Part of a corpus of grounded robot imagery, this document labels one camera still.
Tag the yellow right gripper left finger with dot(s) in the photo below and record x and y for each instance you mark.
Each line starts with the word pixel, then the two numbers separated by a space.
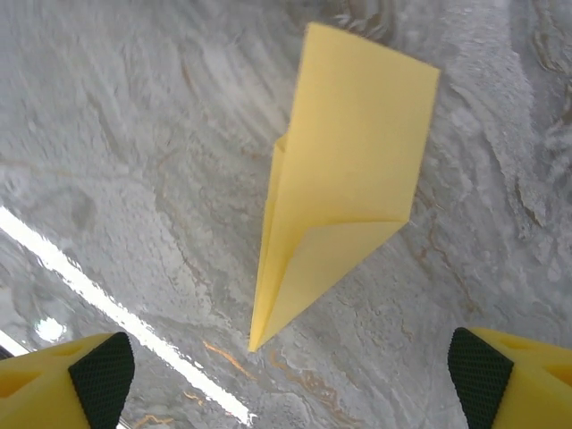
pixel 53 389

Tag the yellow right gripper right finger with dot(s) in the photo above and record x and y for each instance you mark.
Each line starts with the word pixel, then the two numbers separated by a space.
pixel 527 384

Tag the yellow paper sheet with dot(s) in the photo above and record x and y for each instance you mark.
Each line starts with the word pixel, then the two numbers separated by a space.
pixel 348 156

